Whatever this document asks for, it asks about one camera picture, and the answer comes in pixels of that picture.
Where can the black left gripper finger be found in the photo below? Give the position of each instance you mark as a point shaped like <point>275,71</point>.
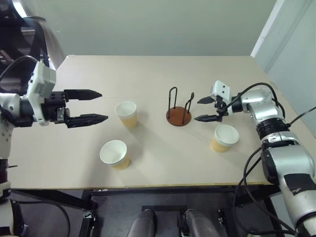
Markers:
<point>86,119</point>
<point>81,95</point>

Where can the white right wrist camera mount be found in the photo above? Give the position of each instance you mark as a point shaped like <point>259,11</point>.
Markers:
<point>221,89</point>

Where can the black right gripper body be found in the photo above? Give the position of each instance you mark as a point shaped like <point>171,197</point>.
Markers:
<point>220,107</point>

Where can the dark grey rounded shape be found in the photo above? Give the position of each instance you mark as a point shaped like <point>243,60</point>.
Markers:
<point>142,224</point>
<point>202,225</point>

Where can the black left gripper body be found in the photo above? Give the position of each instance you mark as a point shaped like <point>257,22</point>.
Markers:
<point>54,103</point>

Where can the tan and white paper cup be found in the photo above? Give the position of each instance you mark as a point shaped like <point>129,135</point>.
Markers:
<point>127,116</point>
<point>114,154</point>
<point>225,135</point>

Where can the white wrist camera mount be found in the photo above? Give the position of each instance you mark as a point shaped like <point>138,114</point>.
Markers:
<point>221,89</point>
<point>42,81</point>

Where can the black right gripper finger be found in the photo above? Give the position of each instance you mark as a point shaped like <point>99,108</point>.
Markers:
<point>207,100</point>
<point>207,118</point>

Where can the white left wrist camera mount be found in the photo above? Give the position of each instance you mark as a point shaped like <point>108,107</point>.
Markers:
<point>42,81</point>

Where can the white door frame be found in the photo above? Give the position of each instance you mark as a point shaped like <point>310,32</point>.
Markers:
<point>266,27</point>

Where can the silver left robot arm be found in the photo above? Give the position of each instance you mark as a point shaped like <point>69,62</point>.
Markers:
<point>10,103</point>

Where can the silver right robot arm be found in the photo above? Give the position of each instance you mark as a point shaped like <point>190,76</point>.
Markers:
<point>284,158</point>

